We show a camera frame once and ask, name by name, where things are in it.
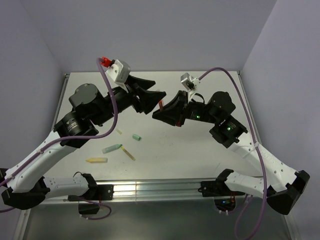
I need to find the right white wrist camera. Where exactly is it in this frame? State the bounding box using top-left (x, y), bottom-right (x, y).
top-left (180, 72), bottom-right (200, 102)

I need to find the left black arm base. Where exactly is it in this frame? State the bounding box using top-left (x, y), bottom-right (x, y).
top-left (67, 184), bottom-right (114, 221)

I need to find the aluminium front rail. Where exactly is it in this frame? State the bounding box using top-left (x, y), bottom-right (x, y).
top-left (23, 178), bottom-right (287, 205)

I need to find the yellow highlighter pen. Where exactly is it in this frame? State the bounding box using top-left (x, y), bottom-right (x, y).
top-left (85, 157), bottom-right (108, 164)

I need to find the green pen cap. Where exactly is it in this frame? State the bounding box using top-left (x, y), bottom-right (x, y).
top-left (132, 134), bottom-right (142, 141)

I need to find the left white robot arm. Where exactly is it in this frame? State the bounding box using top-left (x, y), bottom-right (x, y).
top-left (0, 75), bottom-right (166, 210)

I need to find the orange thin pen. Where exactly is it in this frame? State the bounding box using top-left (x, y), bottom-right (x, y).
top-left (158, 100), bottom-right (164, 111)

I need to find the yellow thin pen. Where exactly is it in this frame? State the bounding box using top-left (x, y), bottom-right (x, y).
top-left (120, 146), bottom-right (136, 161)

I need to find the green highlighter pen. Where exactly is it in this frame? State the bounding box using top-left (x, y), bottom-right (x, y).
top-left (101, 144), bottom-right (122, 154)

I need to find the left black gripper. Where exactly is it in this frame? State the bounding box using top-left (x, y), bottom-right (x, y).
top-left (92, 73), bottom-right (166, 126)

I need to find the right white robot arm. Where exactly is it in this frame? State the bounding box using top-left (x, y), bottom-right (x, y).
top-left (152, 90), bottom-right (310, 215)

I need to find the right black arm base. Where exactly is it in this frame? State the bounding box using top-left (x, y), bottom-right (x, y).
top-left (197, 180), bottom-right (246, 211)

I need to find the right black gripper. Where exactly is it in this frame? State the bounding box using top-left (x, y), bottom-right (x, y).
top-left (152, 89), bottom-right (220, 126)

